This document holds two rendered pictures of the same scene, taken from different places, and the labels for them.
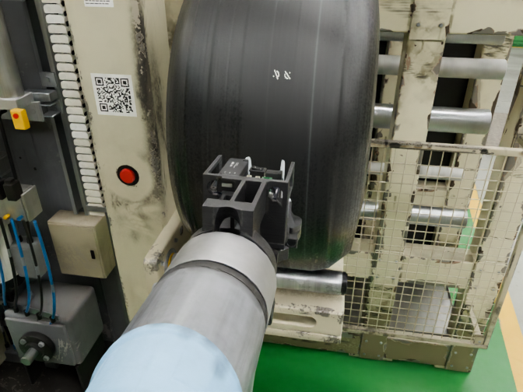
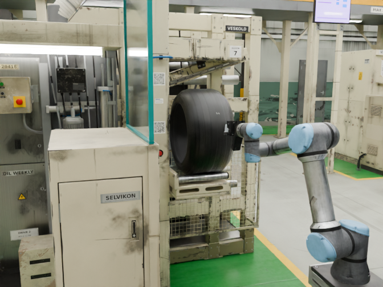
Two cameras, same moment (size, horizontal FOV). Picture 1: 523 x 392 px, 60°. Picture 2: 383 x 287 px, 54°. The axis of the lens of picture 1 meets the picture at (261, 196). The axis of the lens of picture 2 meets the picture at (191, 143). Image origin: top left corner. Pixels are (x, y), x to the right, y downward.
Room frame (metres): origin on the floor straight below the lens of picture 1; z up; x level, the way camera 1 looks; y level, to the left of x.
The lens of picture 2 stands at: (-1.32, 1.18, 1.52)
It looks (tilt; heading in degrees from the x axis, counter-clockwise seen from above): 10 degrees down; 331
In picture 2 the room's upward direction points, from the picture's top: straight up
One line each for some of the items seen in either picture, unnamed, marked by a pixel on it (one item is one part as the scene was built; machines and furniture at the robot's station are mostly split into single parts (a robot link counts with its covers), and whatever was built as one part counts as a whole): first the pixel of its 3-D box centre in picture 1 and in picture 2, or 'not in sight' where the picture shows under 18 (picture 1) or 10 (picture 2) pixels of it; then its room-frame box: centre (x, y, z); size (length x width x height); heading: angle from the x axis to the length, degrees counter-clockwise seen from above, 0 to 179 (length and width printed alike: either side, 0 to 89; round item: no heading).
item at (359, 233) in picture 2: not in sight; (351, 237); (-0.36, -0.08, 0.88); 0.13 x 0.12 x 0.14; 90
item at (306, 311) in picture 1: (252, 298); (201, 187); (0.68, 0.02, 0.83); 0.36 x 0.09 x 0.06; 80
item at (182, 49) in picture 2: not in sight; (198, 50); (1.09, -0.18, 1.71); 0.61 x 0.25 x 0.15; 80
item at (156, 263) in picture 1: (186, 224); (168, 174); (0.85, 0.17, 0.90); 0.40 x 0.03 x 0.10; 170
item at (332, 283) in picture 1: (254, 273); (202, 177); (0.68, 0.01, 0.90); 0.35 x 0.05 x 0.05; 80
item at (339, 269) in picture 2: not in sight; (350, 264); (-0.36, -0.09, 0.77); 0.15 x 0.15 x 0.10
